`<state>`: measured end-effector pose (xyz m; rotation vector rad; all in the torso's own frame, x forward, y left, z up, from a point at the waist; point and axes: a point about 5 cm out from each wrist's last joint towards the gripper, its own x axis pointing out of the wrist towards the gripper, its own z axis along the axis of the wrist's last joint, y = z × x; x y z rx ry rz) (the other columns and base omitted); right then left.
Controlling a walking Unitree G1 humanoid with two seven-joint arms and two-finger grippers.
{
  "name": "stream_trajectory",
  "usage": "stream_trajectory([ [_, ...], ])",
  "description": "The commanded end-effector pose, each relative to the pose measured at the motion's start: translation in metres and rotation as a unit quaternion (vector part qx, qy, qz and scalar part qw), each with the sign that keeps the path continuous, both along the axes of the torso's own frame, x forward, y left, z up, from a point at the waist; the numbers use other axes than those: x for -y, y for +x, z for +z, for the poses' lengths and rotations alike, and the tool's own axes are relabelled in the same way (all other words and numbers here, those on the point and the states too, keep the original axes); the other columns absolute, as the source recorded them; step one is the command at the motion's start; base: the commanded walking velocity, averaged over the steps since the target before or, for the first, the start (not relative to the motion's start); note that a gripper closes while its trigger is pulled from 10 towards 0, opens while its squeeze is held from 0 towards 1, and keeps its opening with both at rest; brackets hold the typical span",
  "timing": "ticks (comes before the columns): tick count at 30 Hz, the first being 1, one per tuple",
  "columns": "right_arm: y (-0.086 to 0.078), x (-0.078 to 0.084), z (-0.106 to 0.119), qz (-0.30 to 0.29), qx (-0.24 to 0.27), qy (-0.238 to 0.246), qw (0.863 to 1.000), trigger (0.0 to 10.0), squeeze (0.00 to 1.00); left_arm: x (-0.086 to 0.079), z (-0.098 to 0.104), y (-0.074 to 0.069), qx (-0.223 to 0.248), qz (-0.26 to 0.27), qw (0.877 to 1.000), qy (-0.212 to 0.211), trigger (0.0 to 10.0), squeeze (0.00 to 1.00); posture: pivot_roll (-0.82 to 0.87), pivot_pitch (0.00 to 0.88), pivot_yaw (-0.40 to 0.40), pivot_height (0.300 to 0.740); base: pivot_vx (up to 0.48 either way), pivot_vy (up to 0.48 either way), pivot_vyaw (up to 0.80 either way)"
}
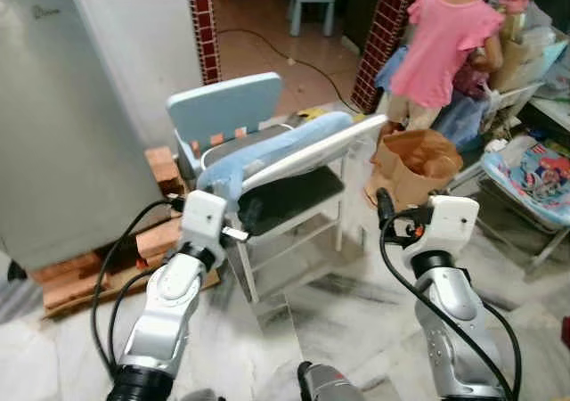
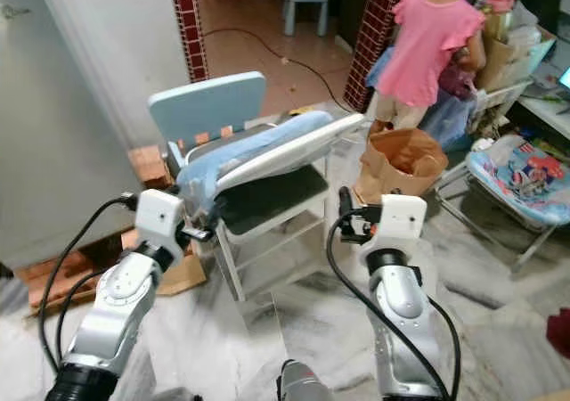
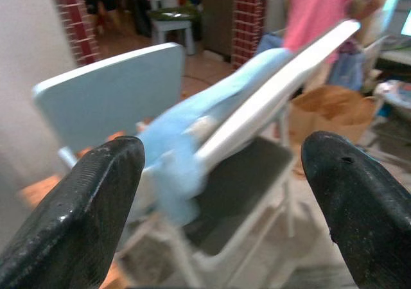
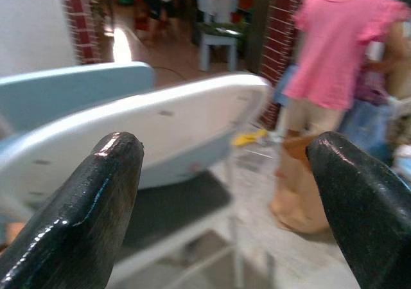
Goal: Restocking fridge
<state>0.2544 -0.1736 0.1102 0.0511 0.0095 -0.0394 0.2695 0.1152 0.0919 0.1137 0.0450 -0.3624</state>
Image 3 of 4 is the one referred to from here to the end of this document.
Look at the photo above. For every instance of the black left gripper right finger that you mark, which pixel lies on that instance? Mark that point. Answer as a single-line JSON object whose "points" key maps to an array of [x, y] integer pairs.
{"points": [[366, 212]]}

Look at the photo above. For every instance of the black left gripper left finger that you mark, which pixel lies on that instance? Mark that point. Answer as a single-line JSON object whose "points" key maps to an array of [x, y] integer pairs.
{"points": [[70, 218]]}

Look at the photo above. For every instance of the brown paper bag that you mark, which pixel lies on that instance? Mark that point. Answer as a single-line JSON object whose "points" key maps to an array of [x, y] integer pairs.
{"points": [[334, 109]]}

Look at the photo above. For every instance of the patterned round bowl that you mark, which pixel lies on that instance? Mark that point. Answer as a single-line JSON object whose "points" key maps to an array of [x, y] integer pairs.
{"points": [[395, 93]]}

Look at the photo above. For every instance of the light blue child chair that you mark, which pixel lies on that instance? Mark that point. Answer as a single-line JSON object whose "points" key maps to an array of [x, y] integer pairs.
{"points": [[106, 99]]}

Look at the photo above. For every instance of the light blue cloth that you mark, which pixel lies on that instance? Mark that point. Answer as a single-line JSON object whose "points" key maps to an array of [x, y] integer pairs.
{"points": [[180, 135]]}

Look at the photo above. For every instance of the white high chair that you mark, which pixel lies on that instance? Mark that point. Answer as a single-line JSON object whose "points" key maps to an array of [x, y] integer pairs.
{"points": [[257, 102]]}

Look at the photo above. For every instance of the red brick pillar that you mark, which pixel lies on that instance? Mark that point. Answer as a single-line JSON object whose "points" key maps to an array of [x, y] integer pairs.
{"points": [[77, 29], [248, 22]]}

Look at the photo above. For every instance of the person in pink shirt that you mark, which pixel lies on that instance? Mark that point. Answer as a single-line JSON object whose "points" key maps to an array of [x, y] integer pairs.
{"points": [[314, 9]]}

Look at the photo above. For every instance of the small table with green top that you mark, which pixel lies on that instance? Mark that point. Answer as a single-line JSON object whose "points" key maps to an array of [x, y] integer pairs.
{"points": [[173, 25]]}

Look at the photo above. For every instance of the brown wooden cabinet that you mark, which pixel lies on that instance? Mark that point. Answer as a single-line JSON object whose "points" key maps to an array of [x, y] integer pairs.
{"points": [[218, 16]]}

